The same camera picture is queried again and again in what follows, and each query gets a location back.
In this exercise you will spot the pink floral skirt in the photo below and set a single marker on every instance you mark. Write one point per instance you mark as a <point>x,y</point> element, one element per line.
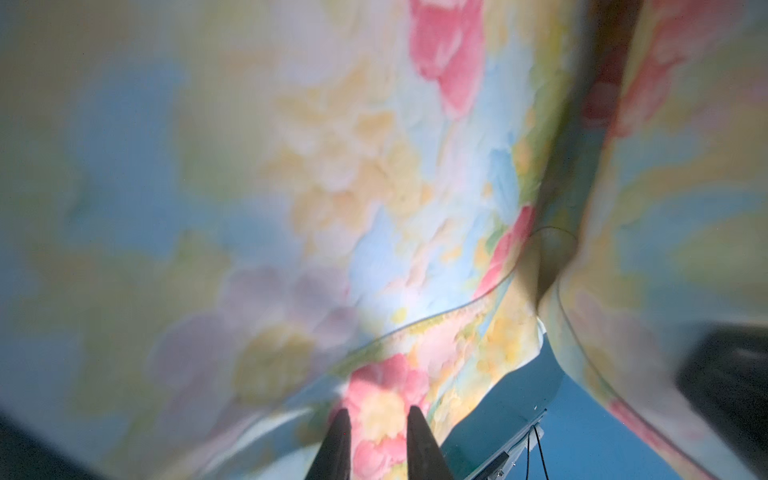
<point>224,221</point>

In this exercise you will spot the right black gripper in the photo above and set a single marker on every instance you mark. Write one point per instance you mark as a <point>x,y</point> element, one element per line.
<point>725,381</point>

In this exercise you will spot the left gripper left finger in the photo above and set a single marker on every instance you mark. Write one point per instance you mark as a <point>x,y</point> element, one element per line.
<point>333,459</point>

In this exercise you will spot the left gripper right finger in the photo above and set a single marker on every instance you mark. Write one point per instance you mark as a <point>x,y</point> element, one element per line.
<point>424,457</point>

